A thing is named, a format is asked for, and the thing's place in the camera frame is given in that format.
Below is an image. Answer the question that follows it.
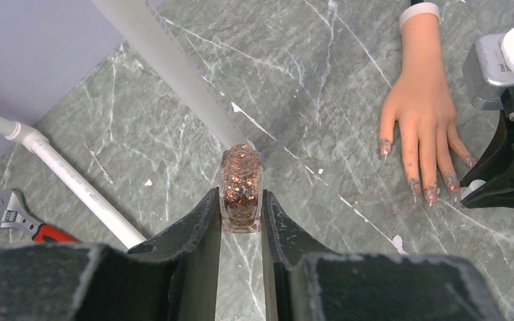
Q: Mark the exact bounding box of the mannequin hand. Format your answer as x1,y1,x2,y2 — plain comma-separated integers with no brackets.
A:
379,1,476,206

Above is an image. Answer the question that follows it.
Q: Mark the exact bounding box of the white PVC pipe frame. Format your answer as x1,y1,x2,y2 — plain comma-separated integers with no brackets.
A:
0,1,267,247

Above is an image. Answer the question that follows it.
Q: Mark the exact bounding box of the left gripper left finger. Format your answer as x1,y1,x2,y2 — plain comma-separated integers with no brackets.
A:
0,189,221,320

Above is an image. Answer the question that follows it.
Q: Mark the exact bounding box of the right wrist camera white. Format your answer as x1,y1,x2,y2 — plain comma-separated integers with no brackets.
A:
462,28,514,110

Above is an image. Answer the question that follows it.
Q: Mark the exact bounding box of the white nail polish cap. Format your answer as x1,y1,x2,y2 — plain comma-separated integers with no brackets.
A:
460,179,487,201

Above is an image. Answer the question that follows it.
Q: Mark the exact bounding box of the red adjustable wrench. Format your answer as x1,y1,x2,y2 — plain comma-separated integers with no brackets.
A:
0,189,80,243

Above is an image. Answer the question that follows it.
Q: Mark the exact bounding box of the glitter nail polish bottle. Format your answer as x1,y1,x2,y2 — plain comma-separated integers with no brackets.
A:
219,144,263,233

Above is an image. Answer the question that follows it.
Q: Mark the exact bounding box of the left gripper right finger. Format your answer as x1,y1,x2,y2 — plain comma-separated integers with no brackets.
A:
262,191,503,320

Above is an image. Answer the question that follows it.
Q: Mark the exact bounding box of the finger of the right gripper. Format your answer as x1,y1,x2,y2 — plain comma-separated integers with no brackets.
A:
460,111,514,209

